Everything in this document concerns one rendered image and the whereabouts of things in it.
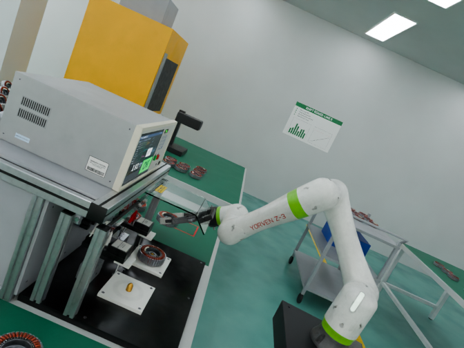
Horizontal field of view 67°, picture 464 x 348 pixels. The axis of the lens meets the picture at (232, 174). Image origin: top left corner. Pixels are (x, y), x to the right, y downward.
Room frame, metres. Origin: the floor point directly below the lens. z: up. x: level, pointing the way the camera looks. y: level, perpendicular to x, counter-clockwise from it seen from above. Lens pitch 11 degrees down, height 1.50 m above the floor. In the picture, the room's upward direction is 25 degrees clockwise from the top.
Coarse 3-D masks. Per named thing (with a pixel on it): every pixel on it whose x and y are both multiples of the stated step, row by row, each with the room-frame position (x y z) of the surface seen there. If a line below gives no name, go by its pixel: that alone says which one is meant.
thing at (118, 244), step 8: (120, 240) 1.07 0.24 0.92; (104, 248) 1.02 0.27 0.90; (112, 248) 1.01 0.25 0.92; (120, 248) 1.02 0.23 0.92; (128, 248) 1.04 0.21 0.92; (112, 256) 1.01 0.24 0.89; (120, 256) 1.01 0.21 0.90; (128, 256) 1.05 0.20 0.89; (120, 264) 1.01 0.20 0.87; (128, 264) 1.02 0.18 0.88
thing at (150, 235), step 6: (126, 222) 1.26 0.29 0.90; (138, 222) 1.25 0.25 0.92; (144, 222) 1.27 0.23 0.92; (150, 222) 1.29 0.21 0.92; (132, 228) 1.25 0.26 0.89; (138, 228) 1.25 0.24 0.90; (144, 228) 1.25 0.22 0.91; (150, 228) 1.26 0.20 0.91; (120, 234) 1.26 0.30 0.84; (144, 234) 1.25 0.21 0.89; (150, 234) 1.28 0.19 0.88
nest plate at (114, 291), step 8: (112, 280) 1.05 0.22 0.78; (120, 280) 1.07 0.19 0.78; (128, 280) 1.09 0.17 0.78; (136, 280) 1.11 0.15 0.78; (104, 288) 1.00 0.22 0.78; (112, 288) 1.02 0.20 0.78; (120, 288) 1.03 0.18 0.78; (136, 288) 1.07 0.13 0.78; (144, 288) 1.09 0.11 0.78; (152, 288) 1.11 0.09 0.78; (104, 296) 0.97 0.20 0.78; (112, 296) 0.98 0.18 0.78; (120, 296) 1.00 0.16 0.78; (128, 296) 1.01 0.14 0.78; (136, 296) 1.03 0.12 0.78; (144, 296) 1.05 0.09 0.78; (120, 304) 0.97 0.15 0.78; (128, 304) 0.97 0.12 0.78; (136, 304) 0.99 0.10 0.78; (144, 304) 1.01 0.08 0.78; (136, 312) 0.97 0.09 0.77
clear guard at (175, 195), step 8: (160, 184) 1.35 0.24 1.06; (168, 184) 1.39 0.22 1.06; (144, 192) 1.20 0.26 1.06; (152, 192) 1.22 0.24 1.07; (168, 192) 1.30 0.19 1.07; (176, 192) 1.34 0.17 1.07; (184, 192) 1.39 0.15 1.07; (192, 192) 1.43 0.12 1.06; (168, 200) 1.22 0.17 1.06; (176, 200) 1.25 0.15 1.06; (184, 200) 1.29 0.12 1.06; (192, 200) 1.33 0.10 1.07; (200, 200) 1.38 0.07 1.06; (184, 208) 1.21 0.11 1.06; (192, 208) 1.25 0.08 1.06; (200, 208) 1.29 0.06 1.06; (208, 208) 1.41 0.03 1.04; (200, 216) 1.24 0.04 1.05; (200, 224) 1.20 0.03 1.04; (208, 224) 1.30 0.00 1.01
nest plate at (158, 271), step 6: (138, 246) 1.34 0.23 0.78; (138, 258) 1.25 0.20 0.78; (168, 258) 1.35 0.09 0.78; (132, 264) 1.21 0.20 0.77; (138, 264) 1.21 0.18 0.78; (144, 264) 1.23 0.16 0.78; (162, 264) 1.29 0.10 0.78; (144, 270) 1.21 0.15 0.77; (150, 270) 1.21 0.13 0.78; (156, 270) 1.23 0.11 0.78; (162, 270) 1.25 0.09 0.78
